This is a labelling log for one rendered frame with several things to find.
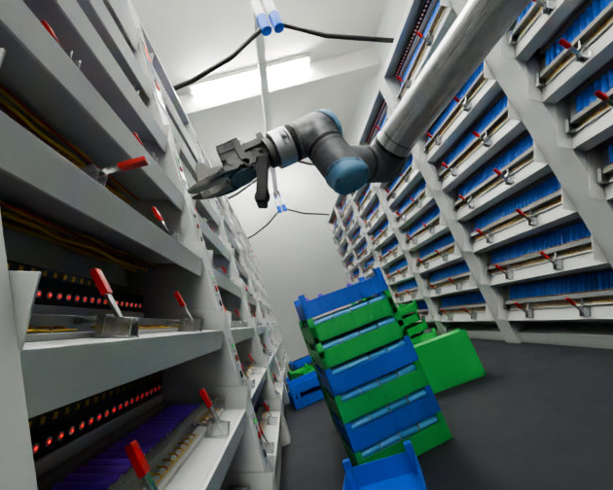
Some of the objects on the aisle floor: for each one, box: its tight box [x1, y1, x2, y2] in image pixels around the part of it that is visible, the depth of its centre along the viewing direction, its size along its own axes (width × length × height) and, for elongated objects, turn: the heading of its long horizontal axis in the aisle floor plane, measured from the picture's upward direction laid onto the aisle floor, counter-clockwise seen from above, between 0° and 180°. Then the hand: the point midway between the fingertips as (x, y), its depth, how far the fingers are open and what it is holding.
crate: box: [414, 328, 487, 394], centre depth 134 cm, size 8×30×20 cm, turn 27°
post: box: [118, 0, 277, 490], centre depth 88 cm, size 20×9×177 cm, turn 38°
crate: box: [340, 411, 452, 467], centre depth 98 cm, size 30×20×8 cm
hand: (197, 195), depth 67 cm, fingers open, 3 cm apart
